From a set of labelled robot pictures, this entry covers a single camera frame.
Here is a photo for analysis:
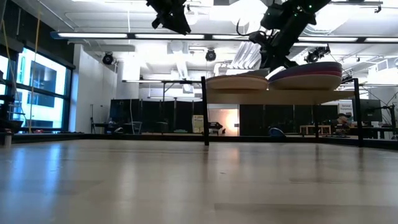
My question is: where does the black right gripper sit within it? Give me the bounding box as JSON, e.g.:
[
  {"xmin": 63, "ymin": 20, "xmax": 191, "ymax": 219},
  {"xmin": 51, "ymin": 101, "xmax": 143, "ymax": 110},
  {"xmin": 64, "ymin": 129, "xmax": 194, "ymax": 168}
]
[{"xmin": 248, "ymin": 30, "xmax": 299, "ymax": 72}]

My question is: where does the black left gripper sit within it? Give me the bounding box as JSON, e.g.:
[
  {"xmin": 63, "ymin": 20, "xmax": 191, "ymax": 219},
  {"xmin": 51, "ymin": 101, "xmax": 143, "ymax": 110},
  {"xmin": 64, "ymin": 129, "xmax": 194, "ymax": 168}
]
[{"xmin": 146, "ymin": 0, "xmax": 192, "ymax": 36}]

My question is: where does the purple plate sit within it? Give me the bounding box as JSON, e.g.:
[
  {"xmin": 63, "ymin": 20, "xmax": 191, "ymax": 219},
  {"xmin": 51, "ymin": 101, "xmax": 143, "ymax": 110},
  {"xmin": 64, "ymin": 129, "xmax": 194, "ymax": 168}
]
[{"xmin": 273, "ymin": 64, "xmax": 343, "ymax": 74}]

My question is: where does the pink plate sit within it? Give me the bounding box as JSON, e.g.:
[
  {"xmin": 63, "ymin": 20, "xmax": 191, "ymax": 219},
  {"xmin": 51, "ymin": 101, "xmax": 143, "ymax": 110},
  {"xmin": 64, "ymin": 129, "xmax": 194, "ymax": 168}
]
[{"xmin": 269, "ymin": 70, "xmax": 343, "ymax": 78}]

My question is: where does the long ceiling light strip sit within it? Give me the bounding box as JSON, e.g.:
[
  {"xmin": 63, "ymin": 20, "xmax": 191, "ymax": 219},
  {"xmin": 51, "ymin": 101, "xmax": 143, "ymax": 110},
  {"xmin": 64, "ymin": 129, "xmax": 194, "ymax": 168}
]
[{"xmin": 50, "ymin": 30, "xmax": 398, "ymax": 44}]

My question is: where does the black ceiling spotlight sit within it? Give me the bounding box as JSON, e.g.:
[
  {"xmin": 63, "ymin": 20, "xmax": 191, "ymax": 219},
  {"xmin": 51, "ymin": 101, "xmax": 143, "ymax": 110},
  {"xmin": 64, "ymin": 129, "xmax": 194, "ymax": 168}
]
[
  {"xmin": 101, "ymin": 52, "xmax": 114, "ymax": 66},
  {"xmin": 204, "ymin": 48, "xmax": 218, "ymax": 62},
  {"xmin": 303, "ymin": 45, "xmax": 331, "ymax": 64}
]

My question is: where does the black room partition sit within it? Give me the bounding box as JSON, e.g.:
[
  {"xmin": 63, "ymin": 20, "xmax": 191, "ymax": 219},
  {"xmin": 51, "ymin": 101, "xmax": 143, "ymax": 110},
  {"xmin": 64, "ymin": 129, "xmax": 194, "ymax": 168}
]
[
  {"xmin": 238, "ymin": 103, "xmax": 339, "ymax": 137},
  {"xmin": 109, "ymin": 98, "xmax": 206, "ymax": 134}
]

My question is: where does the blue dome object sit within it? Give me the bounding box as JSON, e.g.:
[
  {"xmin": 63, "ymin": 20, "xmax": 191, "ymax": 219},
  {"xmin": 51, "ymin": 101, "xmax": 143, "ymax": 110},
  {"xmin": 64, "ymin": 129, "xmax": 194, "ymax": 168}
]
[{"xmin": 268, "ymin": 126, "xmax": 287, "ymax": 138}]

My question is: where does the low wooden bench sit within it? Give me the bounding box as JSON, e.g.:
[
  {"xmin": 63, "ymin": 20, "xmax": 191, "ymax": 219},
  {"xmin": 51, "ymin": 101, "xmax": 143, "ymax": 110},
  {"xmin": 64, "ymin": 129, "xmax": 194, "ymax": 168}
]
[{"xmin": 299, "ymin": 124, "xmax": 333, "ymax": 136}]

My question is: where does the white text sign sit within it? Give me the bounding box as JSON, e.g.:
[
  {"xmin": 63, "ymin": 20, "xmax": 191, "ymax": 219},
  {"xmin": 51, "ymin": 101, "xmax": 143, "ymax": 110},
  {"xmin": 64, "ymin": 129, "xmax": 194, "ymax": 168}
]
[{"xmin": 338, "ymin": 99, "xmax": 354, "ymax": 118}]

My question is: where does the person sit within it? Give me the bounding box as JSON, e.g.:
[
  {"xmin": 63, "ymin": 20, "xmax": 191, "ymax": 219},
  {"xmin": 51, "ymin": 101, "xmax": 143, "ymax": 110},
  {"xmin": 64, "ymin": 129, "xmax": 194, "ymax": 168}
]
[{"xmin": 330, "ymin": 113, "xmax": 354, "ymax": 135}]

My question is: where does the yellow poster sign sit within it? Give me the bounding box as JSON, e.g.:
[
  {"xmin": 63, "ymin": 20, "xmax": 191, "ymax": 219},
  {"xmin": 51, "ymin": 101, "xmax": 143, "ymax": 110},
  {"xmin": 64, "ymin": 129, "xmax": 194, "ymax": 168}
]
[{"xmin": 192, "ymin": 114, "xmax": 205, "ymax": 134}]

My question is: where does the black computer monitor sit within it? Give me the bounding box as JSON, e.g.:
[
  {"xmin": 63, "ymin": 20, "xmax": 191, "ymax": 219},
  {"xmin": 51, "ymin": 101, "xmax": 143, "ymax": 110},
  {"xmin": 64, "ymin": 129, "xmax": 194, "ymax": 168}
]
[{"xmin": 352, "ymin": 98, "xmax": 383, "ymax": 123}]

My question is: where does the black chair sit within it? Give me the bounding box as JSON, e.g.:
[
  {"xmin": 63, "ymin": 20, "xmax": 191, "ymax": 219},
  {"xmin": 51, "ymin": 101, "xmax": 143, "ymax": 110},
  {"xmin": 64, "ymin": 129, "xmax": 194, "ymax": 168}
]
[{"xmin": 129, "ymin": 120, "xmax": 144, "ymax": 135}]

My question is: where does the black boom stand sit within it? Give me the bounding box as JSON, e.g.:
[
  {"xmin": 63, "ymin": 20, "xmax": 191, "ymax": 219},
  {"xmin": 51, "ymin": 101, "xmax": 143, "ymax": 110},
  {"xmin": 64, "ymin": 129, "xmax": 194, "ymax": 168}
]
[{"xmin": 366, "ymin": 103, "xmax": 397, "ymax": 138}]

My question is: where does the black desk equipment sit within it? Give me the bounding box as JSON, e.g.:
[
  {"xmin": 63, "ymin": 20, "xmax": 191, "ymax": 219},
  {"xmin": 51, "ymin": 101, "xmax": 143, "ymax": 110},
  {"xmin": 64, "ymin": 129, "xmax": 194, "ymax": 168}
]
[{"xmin": 0, "ymin": 95, "xmax": 25, "ymax": 135}]

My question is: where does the tall black frame table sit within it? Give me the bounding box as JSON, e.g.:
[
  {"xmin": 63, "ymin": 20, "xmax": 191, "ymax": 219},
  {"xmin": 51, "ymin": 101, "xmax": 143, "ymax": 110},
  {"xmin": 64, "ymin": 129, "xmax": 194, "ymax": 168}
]
[{"xmin": 122, "ymin": 79, "xmax": 203, "ymax": 134}]

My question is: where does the black aluminium rig frame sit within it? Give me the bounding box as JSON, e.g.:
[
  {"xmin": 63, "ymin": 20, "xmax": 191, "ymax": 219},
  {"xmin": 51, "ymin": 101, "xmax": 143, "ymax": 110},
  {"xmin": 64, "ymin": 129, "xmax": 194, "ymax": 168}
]
[{"xmin": 11, "ymin": 133, "xmax": 398, "ymax": 151}]

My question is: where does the yellow hanging rope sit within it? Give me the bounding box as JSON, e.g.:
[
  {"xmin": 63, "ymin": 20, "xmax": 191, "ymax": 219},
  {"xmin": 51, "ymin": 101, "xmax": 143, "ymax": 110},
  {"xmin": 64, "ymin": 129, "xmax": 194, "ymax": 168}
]
[
  {"xmin": 0, "ymin": 12, "xmax": 20, "ymax": 105},
  {"xmin": 28, "ymin": 9, "xmax": 42, "ymax": 134}
]

